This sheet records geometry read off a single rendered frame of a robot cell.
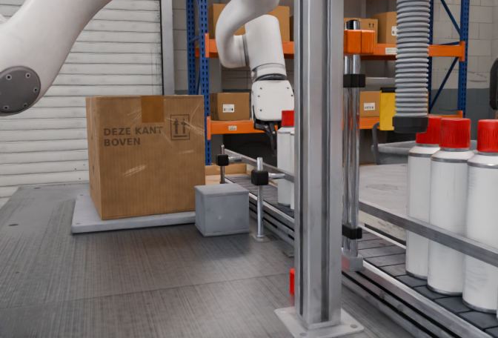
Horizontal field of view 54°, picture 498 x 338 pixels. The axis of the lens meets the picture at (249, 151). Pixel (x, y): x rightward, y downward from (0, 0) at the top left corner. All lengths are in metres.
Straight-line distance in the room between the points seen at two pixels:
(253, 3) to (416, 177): 0.58
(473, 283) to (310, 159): 0.22
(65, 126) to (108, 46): 0.84
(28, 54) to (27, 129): 4.16
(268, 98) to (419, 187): 0.57
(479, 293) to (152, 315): 0.40
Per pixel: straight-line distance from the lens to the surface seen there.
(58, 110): 4.85
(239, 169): 1.82
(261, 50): 1.18
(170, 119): 1.12
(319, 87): 0.58
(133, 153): 1.11
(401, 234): 0.79
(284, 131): 1.04
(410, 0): 0.51
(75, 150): 4.87
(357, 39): 0.64
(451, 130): 0.60
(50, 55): 0.76
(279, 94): 1.16
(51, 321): 0.71
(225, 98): 4.37
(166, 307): 0.71
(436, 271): 0.63
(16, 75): 0.72
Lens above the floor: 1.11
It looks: 6 degrees down
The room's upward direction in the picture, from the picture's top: 1 degrees counter-clockwise
